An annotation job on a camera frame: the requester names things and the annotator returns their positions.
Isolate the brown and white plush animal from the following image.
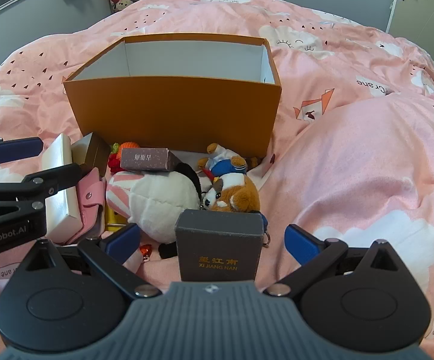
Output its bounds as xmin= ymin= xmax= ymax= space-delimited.
xmin=196 ymin=142 xmax=261 ymax=214

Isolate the purple-brown patterned small box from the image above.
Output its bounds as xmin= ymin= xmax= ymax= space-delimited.
xmin=120 ymin=148 xmax=182 ymax=173

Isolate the pink wallet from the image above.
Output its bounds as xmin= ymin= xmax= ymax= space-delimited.
xmin=65 ymin=167 xmax=107 ymax=246

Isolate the pink printed blanket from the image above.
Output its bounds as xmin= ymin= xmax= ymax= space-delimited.
xmin=0 ymin=0 xmax=434 ymax=360

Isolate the white plush with black ear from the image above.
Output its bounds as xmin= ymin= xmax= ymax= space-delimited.
xmin=105 ymin=163 xmax=203 ymax=259

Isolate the olive brown box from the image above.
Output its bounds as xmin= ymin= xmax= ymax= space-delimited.
xmin=71 ymin=132 xmax=112 ymax=177

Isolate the yellow toy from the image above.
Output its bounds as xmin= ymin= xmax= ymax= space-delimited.
xmin=105 ymin=210 xmax=128 ymax=232

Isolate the orange cardboard box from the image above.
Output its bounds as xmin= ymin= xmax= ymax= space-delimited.
xmin=62 ymin=34 xmax=282 ymax=158

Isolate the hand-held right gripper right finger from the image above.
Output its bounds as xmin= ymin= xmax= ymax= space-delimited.
xmin=262 ymin=224 xmax=416 ymax=297

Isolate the orange crochet fruit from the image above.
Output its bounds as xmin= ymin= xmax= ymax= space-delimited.
xmin=111 ymin=141 xmax=141 ymax=155

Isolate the cream white box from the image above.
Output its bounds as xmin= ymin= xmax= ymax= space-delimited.
xmin=41 ymin=134 xmax=84 ymax=244

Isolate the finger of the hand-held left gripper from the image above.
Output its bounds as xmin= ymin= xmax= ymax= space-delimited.
xmin=0 ymin=163 xmax=83 ymax=233
xmin=0 ymin=131 xmax=44 ymax=170

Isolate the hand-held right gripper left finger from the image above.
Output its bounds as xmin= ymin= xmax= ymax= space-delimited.
xmin=14 ymin=224 xmax=163 ymax=299

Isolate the red crochet piece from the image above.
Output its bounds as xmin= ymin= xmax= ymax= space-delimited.
xmin=107 ymin=153 xmax=124 ymax=173

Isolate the dark grey gift box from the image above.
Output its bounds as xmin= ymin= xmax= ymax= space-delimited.
xmin=174 ymin=209 xmax=263 ymax=283

